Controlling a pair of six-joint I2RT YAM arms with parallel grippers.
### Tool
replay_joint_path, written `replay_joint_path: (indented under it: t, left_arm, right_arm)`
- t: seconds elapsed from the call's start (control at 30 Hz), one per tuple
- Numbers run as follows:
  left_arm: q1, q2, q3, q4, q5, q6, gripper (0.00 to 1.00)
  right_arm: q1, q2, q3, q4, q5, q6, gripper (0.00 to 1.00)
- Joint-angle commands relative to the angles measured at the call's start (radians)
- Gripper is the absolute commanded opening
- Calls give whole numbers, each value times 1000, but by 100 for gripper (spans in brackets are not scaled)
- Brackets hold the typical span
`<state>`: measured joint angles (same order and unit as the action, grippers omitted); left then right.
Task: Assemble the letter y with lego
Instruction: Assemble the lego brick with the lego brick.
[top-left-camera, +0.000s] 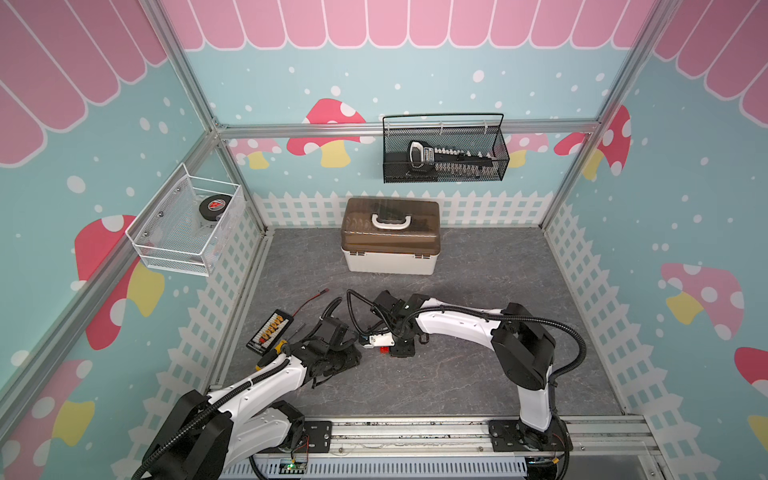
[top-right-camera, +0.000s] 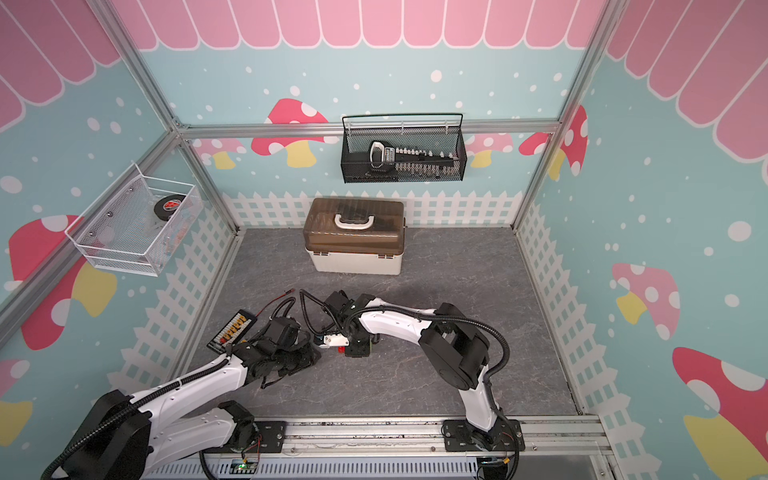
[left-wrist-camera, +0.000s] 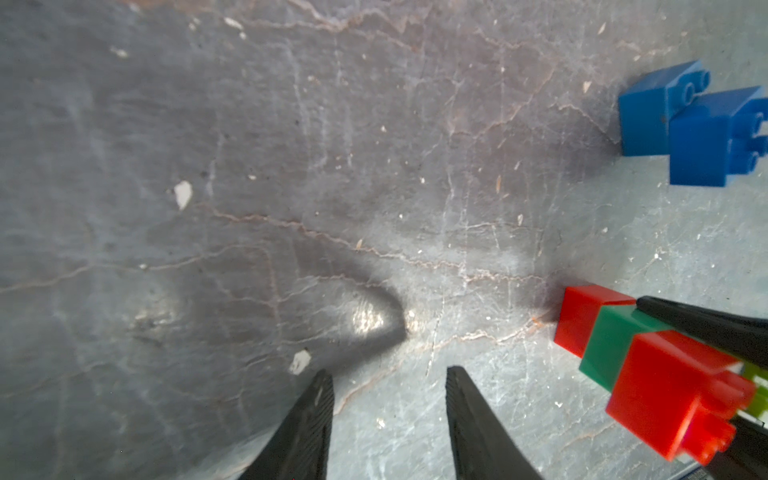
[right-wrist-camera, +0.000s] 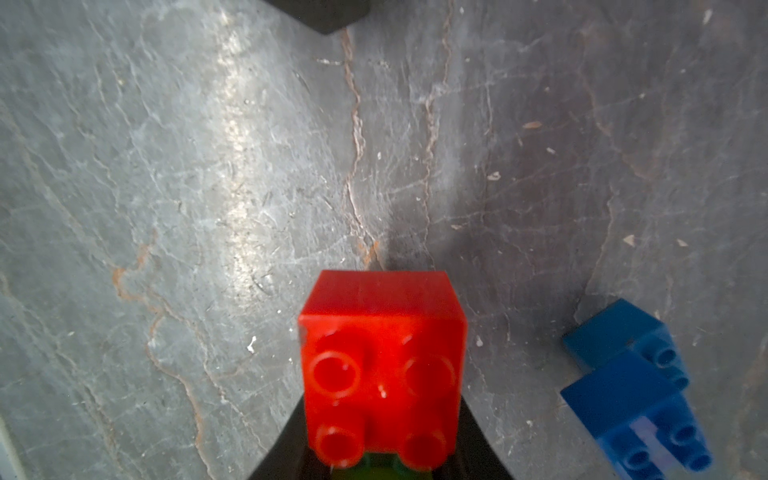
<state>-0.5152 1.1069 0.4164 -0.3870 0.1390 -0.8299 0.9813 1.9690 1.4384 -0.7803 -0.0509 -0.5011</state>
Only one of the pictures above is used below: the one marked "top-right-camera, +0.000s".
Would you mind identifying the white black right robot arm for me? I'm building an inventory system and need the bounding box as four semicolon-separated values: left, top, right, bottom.
299;290;513;451

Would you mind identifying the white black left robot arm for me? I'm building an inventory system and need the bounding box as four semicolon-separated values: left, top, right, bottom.
41;295;320;479

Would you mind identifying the beige toolbox with brown lid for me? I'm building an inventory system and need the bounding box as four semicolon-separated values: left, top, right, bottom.
303;197;405;275

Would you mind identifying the small green circuit board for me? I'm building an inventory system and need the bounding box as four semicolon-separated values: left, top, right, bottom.
229;459;259;476

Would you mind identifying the socket bit set in basket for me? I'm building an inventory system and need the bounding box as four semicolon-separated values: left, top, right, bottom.
368;141;460;180

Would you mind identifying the black tape roll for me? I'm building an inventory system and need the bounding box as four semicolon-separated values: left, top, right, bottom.
153;194;186;222

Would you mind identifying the red black wire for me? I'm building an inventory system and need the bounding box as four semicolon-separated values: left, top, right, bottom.
254;289;296;319

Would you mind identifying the black wire wall basket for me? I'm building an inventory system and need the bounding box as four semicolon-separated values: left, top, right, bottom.
340;113;467;183

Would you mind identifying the white wire wall basket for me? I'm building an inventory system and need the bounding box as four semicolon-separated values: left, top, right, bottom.
65;165;203;277

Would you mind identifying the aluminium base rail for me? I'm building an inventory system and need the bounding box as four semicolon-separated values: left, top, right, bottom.
119;415;613;463

